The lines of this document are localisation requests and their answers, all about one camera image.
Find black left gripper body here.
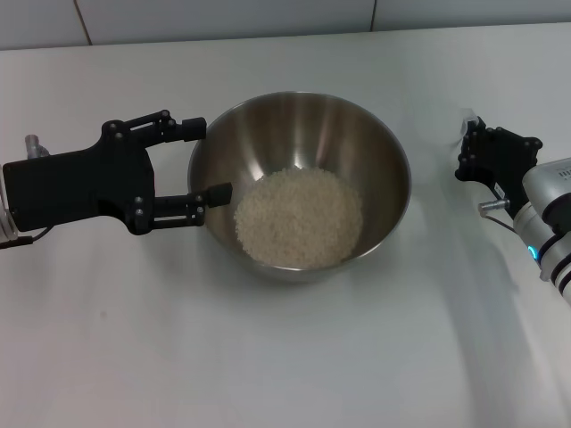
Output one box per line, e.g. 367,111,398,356
2,119,158,236

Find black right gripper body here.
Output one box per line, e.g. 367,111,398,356
484,132,544,211

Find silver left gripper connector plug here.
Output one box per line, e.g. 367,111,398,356
23,133,51,160

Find white rice grains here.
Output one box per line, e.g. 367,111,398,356
234,169,365,270

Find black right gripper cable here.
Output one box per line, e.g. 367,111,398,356
484,212,519,234

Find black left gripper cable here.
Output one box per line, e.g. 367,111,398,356
0,226,55,250

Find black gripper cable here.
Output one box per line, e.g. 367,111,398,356
484,212,519,234
0,226,55,250

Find stainless steel mixing bowl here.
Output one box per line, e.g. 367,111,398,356
186,90,413,285

